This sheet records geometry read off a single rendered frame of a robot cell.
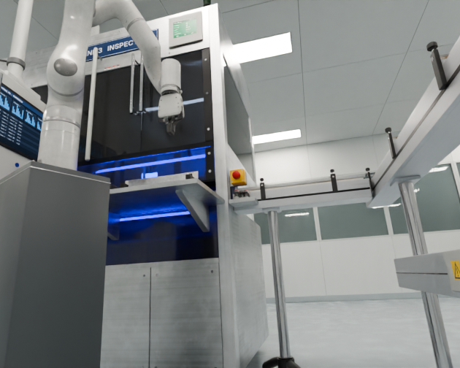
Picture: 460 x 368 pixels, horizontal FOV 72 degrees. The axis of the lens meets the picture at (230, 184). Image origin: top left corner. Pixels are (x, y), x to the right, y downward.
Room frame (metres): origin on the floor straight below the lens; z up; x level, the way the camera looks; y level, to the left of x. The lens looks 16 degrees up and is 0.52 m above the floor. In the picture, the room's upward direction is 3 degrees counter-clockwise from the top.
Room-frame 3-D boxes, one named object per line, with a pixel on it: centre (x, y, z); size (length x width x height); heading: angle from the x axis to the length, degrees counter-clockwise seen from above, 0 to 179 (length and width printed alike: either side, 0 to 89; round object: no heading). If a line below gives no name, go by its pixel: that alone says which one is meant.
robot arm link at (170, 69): (1.18, 0.23, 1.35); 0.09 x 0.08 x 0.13; 27
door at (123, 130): (1.72, 0.72, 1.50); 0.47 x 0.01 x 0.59; 76
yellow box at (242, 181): (1.55, -0.05, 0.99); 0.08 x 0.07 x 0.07; 166
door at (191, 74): (1.61, 0.28, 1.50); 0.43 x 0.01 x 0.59; 76
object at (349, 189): (1.62, -0.36, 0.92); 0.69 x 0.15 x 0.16; 76
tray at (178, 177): (1.38, 0.25, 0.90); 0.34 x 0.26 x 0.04; 166
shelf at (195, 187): (1.46, 0.41, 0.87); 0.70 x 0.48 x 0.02; 76
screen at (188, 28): (1.57, 0.22, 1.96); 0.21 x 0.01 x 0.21; 76
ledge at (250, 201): (1.58, -0.07, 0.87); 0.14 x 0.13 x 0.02; 166
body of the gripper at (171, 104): (1.18, 0.23, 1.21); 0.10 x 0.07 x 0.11; 77
